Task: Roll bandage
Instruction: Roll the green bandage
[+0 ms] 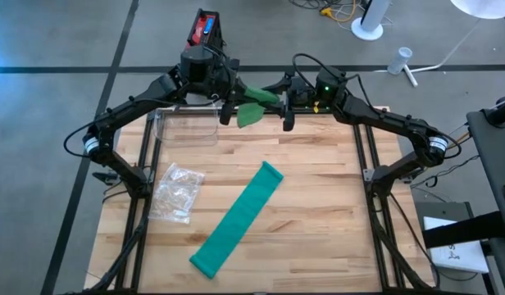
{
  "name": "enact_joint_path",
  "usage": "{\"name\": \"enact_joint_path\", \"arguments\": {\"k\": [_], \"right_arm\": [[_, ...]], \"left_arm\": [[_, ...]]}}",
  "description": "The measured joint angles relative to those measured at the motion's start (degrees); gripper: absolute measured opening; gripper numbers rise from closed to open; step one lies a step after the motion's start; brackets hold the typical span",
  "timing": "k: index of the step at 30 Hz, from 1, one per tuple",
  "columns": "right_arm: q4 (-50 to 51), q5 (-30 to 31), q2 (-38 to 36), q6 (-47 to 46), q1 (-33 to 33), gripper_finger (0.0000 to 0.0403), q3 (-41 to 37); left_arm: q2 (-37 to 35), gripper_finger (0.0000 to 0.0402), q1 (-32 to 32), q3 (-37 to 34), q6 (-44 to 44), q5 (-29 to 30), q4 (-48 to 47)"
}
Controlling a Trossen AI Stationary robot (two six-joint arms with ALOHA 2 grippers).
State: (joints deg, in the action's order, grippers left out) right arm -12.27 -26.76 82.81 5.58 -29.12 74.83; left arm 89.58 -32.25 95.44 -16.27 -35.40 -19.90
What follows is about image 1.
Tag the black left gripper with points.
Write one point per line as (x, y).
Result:
(226, 80)

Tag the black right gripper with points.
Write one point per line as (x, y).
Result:
(303, 92)

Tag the light green bandage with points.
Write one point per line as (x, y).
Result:
(250, 114)

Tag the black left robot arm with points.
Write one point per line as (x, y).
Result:
(125, 110)

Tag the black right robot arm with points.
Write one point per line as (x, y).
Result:
(383, 119)

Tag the teal green bandage strip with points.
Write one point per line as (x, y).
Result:
(236, 221)

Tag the yellow tag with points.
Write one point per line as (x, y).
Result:
(316, 108)

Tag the clear acrylic tray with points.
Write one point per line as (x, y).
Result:
(187, 141)

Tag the red black battery box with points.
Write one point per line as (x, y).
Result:
(203, 26)

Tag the clear plastic bag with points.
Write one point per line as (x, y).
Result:
(176, 192)

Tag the white lamp stand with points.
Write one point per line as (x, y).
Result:
(410, 78)

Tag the black clamp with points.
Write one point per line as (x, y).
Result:
(105, 177)

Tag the white round lamp shade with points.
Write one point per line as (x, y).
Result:
(482, 8)

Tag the white box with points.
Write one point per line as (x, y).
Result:
(453, 246)

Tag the black aluminium table frame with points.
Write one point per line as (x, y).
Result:
(361, 147)

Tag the white pedestal fan stand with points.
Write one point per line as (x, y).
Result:
(371, 24)

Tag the grey metal bracket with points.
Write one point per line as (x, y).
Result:
(368, 175)

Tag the black camera rig stand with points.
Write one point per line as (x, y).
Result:
(494, 164)

